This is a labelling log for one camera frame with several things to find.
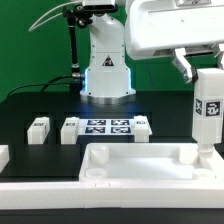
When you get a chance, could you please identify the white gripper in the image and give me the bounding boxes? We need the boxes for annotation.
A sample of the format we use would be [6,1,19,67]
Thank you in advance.
[125,0,224,83]

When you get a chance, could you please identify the white desk top tray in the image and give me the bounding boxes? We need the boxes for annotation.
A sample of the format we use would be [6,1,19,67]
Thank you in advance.
[79,143,224,181]

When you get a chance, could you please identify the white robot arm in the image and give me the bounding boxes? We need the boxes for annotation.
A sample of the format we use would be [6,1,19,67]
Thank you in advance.
[81,0,224,104]

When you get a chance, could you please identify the white marker tag plate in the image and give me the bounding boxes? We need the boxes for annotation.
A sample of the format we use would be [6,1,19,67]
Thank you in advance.
[79,119,133,135]

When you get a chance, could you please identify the white left obstacle bar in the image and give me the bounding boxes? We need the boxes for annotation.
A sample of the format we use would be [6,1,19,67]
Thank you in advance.
[0,145,10,173]

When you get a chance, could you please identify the white obstacle bar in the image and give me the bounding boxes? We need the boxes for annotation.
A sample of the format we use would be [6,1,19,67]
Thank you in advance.
[0,181,224,210]
[0,145,10,173]

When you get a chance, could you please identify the white front obstacle bar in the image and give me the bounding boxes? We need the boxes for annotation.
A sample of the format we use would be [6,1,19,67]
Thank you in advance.
[0,181,224,210]

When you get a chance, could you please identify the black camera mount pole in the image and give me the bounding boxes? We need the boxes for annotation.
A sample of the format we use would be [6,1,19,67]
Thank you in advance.
[63,4,92,79]

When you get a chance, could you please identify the black cable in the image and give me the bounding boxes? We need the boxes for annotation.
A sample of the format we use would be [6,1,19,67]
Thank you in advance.
[6,74,86,99]

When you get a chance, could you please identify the white cables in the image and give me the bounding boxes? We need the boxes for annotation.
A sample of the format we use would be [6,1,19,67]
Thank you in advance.
[28,0,84,33]

